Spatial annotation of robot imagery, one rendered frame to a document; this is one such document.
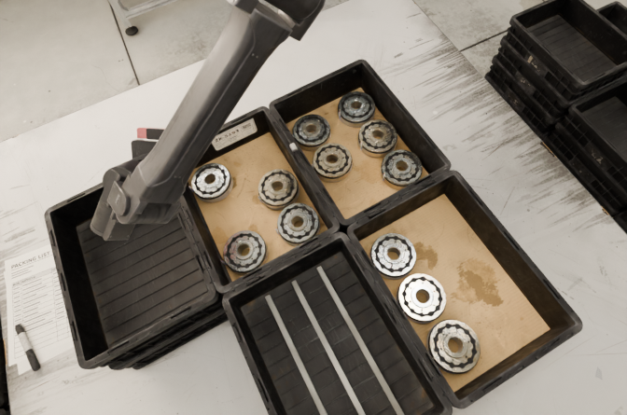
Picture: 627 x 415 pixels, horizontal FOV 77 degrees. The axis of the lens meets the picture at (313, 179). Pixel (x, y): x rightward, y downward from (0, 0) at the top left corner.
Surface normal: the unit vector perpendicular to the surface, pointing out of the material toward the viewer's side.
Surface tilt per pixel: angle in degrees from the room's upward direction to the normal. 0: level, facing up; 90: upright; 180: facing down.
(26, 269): 0
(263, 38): 85
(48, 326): 0
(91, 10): 0
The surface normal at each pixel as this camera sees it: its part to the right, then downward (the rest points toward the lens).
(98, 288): -0.07, -0.44
